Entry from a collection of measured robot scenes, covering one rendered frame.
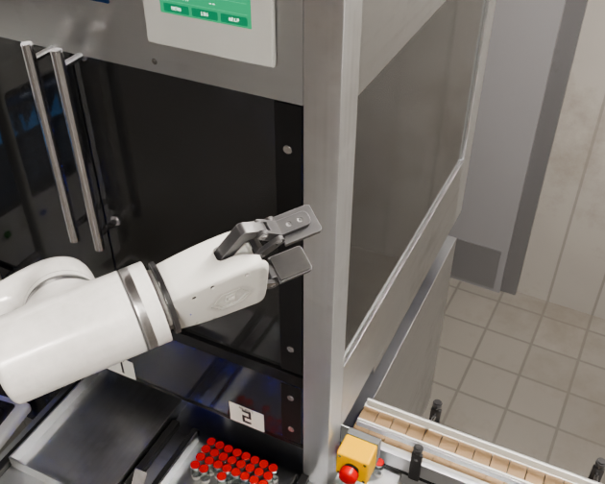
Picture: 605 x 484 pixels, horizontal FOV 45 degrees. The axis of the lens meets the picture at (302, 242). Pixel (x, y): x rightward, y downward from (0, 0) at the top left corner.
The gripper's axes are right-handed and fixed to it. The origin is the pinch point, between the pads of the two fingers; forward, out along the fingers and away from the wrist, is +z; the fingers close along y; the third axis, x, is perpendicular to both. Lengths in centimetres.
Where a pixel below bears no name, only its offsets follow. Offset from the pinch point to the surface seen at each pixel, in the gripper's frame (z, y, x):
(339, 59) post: 19.4, -8.6, 26.2
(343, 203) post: 18.6, -31.8, 16.5
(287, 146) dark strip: 12.6, -24.9, 25.7
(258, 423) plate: -1, -91, 2
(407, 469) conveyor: 26, -97, -20
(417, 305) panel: 58, -121, 18
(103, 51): -7, -25, 54
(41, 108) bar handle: -19, -35, 54
